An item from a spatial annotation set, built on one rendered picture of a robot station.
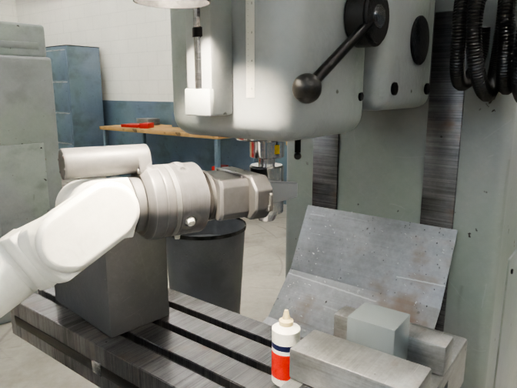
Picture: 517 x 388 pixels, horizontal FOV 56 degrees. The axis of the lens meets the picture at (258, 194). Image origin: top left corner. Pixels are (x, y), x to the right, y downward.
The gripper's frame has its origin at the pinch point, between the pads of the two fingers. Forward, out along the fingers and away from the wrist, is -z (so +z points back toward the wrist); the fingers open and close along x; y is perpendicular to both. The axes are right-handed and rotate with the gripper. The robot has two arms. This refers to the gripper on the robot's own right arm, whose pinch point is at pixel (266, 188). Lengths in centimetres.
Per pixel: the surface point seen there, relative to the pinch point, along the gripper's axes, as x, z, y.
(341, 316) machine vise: -9.5, -6.1, 16.8
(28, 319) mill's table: 43, 26, 31
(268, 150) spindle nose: -2.1, 1.1, -5.5
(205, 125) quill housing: 0.0, 9.3, -8.9
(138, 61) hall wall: 660, -218, -56
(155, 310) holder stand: 23.5, 7.8, 25.7
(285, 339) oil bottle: -5.5, 0.2, 20.2
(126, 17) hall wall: 680, -210, -120
